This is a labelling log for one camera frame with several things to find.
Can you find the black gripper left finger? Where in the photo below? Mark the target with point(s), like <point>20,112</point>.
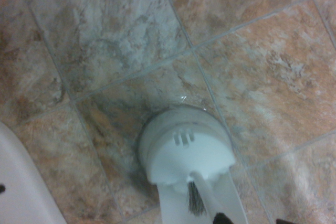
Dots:
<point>221,219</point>

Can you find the white brush holder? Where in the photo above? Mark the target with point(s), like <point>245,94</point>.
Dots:
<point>183,140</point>

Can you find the white toilet bowl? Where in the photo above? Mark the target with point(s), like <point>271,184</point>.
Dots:
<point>23,182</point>

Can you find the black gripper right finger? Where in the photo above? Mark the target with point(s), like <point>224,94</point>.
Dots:
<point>281,222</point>

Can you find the white toilet brush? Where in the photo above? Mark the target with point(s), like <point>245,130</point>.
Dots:
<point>203,200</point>

